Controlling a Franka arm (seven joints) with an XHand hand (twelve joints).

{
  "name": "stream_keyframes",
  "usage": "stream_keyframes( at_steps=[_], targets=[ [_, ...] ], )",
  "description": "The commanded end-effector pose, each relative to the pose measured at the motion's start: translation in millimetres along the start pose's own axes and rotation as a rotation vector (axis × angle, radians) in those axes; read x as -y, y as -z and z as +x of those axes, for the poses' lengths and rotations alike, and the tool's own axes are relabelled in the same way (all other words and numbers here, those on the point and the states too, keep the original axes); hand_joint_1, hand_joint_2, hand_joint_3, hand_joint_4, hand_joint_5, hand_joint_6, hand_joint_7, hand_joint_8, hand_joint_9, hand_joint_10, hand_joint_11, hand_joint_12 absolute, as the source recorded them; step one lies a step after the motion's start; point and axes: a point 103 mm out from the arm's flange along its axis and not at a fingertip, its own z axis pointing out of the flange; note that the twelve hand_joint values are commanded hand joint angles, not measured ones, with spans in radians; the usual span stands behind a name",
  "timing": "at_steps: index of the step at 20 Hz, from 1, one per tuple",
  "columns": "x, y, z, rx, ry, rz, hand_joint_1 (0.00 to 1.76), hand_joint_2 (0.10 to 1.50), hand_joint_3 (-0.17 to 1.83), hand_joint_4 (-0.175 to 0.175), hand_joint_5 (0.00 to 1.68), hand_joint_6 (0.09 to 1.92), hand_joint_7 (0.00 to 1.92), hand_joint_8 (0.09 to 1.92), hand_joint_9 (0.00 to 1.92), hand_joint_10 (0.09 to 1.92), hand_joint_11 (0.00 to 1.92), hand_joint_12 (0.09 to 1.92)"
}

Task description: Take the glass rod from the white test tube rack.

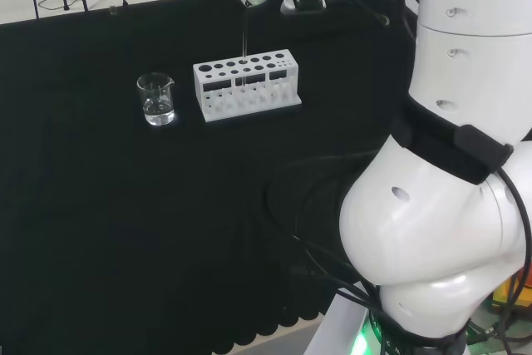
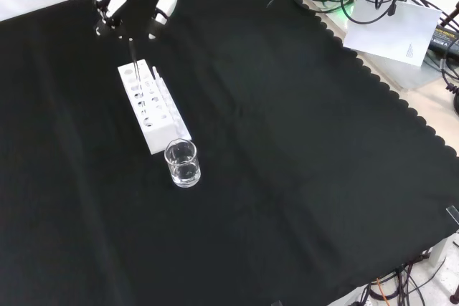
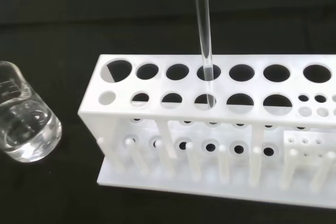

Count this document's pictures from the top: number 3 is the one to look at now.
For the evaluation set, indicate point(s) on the white test tube rack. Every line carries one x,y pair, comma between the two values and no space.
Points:
210,129

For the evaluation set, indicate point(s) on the black cloth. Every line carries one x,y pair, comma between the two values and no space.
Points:
78,19

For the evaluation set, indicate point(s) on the small clear glass beaker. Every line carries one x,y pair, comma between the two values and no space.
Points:
25,119

